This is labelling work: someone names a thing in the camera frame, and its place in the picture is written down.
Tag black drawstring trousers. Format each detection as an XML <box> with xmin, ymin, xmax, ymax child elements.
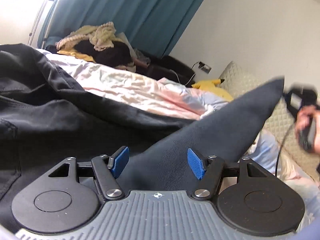
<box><xmin>1</xmin><ymin>44</ymin><xmax>284</xmax><ymax>231</ymax></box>

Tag black clothes pile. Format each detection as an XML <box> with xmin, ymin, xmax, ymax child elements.
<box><xmin>45</xmin><ymin>40</ymin><xmax>134</xmax><ymax>68</ymax></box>

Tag person right hand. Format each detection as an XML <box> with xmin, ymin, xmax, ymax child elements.
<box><xmin>295</xmin><ymin>105</ymin><xmax>320</xmax><ymax>155</ymax></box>

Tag white patterned blanket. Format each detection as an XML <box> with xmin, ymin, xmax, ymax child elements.
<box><xmin>246</xmin><ymin>133</ymin><xmax>260</xmax><ymax>155</ymax></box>

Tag quilted beige headboard pillow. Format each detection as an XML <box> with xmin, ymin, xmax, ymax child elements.
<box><xmin>220</xmin><ymin>61</ymin><xmax>319</xmax><ymax>182</ymax></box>

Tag pastel pink blue bedsheet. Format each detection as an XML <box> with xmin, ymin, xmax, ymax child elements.
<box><xmin>39</xmin><ymin>49</ymin><xmax>319</xmax><ymax>229</ymax></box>

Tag yellow Pikachu plush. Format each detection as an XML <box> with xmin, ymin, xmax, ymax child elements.
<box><xmin>191</xmin><ymin>79</ymin><xmax>233</xmax><ymax>102</ymax></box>

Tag black bedside sofa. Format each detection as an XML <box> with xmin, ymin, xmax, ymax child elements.
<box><xmin>136</xmin><ymin>51</ymin><xmax>195</xmax><ymax>87</ymax></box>

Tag beige knitted blanket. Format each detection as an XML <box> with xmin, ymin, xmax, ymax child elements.
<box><xmin>56</xmin><ymin>22</ymin><xmax>121</xmax><ymax>51</ymax></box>

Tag teal curtain right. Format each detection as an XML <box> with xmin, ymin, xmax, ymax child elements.
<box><xmin>37</xmin><ymin>0</ymin><xmax>203</xmax><ymax>57</ymax></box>

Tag wall socket with charger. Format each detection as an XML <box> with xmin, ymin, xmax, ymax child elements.
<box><xmin>191</xmin><ymin>61</ymin><xmax>212</xmax><ymax>74</ymax></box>

